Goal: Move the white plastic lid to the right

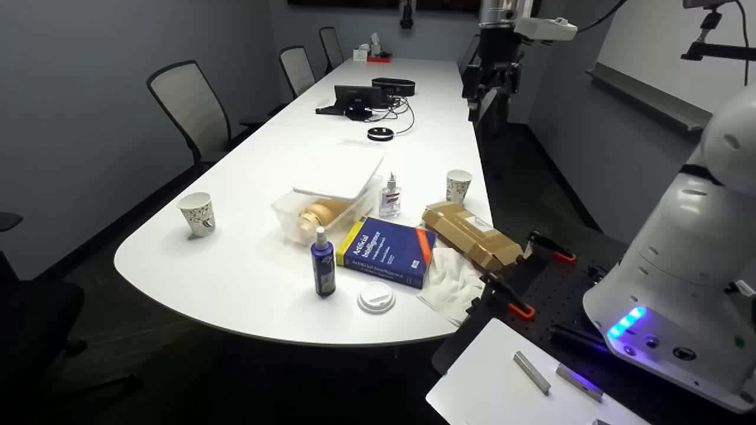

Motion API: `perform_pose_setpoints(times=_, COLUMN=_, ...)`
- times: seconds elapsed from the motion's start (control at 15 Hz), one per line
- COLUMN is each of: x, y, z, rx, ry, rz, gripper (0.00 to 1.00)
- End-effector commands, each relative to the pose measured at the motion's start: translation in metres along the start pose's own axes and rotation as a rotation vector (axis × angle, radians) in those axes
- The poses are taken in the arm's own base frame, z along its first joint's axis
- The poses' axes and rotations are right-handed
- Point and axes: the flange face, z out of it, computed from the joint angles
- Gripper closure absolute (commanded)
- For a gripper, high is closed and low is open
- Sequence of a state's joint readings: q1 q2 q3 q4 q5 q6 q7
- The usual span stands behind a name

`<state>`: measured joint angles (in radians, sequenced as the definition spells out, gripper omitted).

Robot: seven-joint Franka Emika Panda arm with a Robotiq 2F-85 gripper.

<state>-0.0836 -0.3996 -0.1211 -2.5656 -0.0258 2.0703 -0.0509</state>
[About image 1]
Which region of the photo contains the orange handled clamp front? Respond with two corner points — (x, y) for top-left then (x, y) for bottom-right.
(481, 274), (535, 321)

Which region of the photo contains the blue spray bottle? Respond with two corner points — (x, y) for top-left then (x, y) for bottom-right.
(308, 226), (334, 298)

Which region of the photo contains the small clear sanitizer bottle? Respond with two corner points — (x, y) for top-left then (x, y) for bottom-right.
(378, 177), (402, 218)

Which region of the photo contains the middle mesh office chair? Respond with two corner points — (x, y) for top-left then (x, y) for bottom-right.
(278, 45), (316, 94)

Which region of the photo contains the white plastic cup lid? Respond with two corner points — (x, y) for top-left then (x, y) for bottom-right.
(356, 285), (396, 314)

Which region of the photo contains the clear plastic food container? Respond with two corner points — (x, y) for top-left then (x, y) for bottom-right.
(272, 157), (383, 244)

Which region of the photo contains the black round puck device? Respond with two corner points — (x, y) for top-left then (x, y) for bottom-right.
(366, 128), (393, 143)

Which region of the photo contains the mesh office chair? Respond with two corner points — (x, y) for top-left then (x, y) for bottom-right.
(319, 26), (345, 68)
(147, 59), (232, 166)
(278, 45), (316, 94)

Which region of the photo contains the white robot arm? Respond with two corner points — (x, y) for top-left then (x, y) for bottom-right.
(580, 87), (756, 413)

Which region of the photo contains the orange handled clamp rear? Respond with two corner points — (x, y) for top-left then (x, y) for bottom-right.
(526, 232), (577, 265)

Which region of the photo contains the grey metal bar right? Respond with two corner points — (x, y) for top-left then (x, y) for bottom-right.
(555, 365), (603, 405)

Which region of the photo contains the orange handled clamp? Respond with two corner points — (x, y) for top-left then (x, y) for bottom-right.
(526, 232), (577, 265)
(481, 274), (535, 321)

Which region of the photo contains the orange marker pen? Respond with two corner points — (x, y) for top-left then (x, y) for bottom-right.
(416, 229), (431, 265)

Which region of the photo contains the black conference phone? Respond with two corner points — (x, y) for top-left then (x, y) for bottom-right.
(319, 85), (392, 120)

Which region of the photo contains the red item far table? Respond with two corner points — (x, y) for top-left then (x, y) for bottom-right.
(367, 53), (392, 65)

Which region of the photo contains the white crumpled cloth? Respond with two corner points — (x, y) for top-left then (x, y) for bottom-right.
(417, 247), (484, 327)

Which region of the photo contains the patterned paper cup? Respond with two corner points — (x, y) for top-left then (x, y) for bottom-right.
(445, 171), (471, 203)
(180, 192), (214, 239)

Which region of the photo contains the right patterned paper cup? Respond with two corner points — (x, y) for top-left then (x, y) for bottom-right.
(445, 171), (471, 203)

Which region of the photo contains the left patterned paper cup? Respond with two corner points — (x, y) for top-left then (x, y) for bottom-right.
(180, 192), (214, 239)

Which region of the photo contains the grey metal bar left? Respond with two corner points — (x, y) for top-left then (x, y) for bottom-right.
(512, 353), (549, 396)

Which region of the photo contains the grey metal bar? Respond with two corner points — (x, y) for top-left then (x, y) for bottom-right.
(512, 353), (549, 396)
(555, 365), (603, 405)

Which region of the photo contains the far mesh office chair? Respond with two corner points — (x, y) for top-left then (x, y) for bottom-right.
(319, 26), (345, 68)

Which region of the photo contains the near mesh office chair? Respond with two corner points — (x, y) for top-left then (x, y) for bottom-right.
(147, 59), (232, 166)

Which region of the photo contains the black chair at left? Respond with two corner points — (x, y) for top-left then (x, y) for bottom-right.
(0, 250), (84, 425)

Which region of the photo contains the blue hardcover book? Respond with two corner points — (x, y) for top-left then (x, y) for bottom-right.
(334, 218), (430, 288)

